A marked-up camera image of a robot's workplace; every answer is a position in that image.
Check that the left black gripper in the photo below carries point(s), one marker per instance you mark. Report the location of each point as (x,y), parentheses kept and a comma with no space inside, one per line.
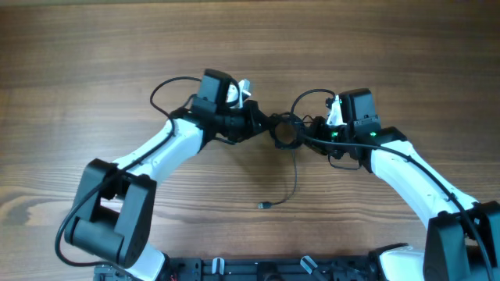
(253,113)

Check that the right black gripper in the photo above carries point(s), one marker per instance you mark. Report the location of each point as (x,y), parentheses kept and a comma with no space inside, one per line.
(315,135)

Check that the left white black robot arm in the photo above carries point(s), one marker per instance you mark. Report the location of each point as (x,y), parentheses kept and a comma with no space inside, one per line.
(112,211)

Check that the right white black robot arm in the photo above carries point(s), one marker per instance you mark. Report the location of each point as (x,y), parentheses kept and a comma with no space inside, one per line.
(462,233)

